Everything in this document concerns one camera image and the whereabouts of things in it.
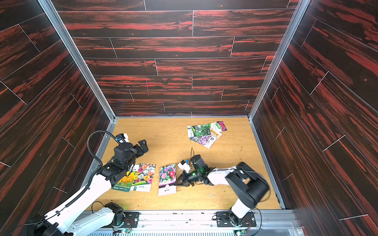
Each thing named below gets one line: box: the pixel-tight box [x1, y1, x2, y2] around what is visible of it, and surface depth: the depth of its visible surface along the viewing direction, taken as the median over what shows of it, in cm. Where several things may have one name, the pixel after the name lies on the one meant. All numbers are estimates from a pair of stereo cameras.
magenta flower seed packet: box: [216, 120, 228, 132], surface depth 117 cm
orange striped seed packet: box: [203, 128, 223, 149], surface depth 107 cm
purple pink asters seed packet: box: [157, 163, 177, 197], surface depth 85 cm
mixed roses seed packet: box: [129, 163, 157, 193], surface depth 90 cm
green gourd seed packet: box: [187, 122, 212, 138], surface depth 113 cm
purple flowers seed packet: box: [189, 133, 216, 149], surface depth 106 cm
